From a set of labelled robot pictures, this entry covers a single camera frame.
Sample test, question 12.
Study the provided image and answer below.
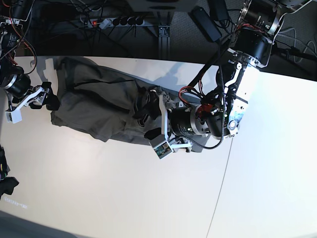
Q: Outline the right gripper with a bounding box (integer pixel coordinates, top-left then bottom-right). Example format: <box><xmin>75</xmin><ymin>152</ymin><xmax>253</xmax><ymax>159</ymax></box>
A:
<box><xmin>2</xmin><ymin>74</ymin><xmax>60</xmax><ymax>111</ymax></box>

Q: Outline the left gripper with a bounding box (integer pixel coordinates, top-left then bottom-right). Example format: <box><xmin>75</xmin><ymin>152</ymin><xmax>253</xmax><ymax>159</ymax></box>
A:
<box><xmin>133</xmin><ymin>87</ymin><xmax>213</xmax><ymax>153</ymax></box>

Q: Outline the grey T-shirt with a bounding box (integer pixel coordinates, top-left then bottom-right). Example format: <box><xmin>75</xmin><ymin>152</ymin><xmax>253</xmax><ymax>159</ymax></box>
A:
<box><xmin>51</xmin><ymin>57</ymin><xmax>160</xmax><ymax>145</ymax></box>

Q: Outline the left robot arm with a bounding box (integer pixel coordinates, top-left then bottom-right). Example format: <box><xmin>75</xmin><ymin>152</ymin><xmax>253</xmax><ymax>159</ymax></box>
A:
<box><xmin>144</xmin><ymin>0</ymin><xmax>317</xmax><ymax>158</ymax></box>

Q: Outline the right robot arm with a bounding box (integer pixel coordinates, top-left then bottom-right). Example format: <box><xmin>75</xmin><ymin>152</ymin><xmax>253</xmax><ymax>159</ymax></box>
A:
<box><xmin>0</xmin><ymin>0</ymin><xmax>60</xmax><ymax>112</ymax></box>

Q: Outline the black power strip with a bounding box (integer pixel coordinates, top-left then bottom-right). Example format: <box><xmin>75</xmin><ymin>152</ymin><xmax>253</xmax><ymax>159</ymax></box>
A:
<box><xmin>81</xmin><ymin>16</ymin><xmax>146</xmax><ymax>29</ymax></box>

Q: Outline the black cloth pile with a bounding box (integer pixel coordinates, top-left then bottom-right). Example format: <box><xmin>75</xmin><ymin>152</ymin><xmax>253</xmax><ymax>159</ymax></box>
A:
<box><xmin>0</xmin><ymin>146</ymin><xmax>19</xmax><ymax>197</ymax></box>

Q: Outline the black power brick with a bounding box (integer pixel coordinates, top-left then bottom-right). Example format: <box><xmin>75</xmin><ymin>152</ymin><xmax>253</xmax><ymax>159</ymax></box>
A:
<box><xmin>208</xmin><ymin>0</ymin><xmax>229</xmax><ymax>21</ymax></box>
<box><xmin>189</xmin><ymin>6</ymin><xmax>222</xmax><ymax>43</ymax></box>

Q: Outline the white label sticker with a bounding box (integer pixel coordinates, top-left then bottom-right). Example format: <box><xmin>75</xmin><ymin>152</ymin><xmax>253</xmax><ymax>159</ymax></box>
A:
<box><xmin>4</xmin><ymin>197</ymin><xmax>28</xmax><ymax>209</ymax></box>

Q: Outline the black tripod stand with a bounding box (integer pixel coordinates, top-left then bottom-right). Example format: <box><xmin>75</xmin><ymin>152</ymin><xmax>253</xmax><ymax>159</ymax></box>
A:
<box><xmin>273</xmin><ymin>34</ymin><xmax>317</xmax><ymax>62</ymax></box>

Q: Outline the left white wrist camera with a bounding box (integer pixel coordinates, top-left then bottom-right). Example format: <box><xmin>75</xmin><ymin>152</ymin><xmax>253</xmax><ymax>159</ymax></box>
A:
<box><xmin>150</xmin><ymin>135</ymin><xmax>173</xmax><ymax>159</ymax></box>

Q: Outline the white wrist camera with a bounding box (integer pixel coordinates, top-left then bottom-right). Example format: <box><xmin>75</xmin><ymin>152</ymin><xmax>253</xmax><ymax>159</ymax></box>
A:
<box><xmin>150</xmin><ymin>135</ymin><xmax>173</xmax><ymax>159</ymax></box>
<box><xmin>5</xmin><ymin>110</ymin><xmax>22</xmax><ymax>124</ymax></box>

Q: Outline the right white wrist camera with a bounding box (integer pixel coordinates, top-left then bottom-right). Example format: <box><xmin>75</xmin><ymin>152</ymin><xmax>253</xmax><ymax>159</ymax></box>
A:
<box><xmin>5</xmin><ymin>110</ymin><xmax>22</xmax><ymax>124</ymax></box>

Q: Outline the aluminium frame post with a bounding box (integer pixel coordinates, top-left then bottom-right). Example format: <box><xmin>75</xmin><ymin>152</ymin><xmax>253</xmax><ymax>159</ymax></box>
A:
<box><xmin>158</xmin><ymin>25</ymin><xmax>170</xmax><ymax>60</ymax></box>

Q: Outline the grey cable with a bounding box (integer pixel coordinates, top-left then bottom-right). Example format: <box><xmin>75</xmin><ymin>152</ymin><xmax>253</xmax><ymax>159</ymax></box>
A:
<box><xmin>279</xmin><ymin>27</ymin><xmax>317</xmax><ymax>65</ymax></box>

